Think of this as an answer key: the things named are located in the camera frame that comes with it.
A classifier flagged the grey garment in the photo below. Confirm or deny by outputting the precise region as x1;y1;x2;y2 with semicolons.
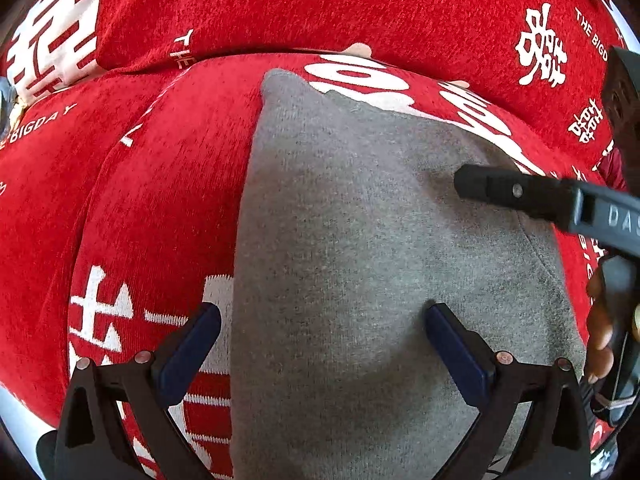
231;69;587;480

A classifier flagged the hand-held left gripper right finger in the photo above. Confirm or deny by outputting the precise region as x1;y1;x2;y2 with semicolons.
423;303;592;480

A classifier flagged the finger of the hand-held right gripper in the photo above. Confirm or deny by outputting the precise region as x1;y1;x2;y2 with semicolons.
453;164;580;233

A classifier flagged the red printed blanket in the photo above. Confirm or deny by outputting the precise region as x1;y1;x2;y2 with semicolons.
0;0;626;480

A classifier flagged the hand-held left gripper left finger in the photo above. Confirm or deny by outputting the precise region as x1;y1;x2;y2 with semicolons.
54;302;222;480

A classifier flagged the person's right hand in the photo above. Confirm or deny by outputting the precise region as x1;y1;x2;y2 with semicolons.
584;272;617;385

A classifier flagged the maroon cloth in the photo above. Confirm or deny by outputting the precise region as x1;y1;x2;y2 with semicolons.
597;151;629;192

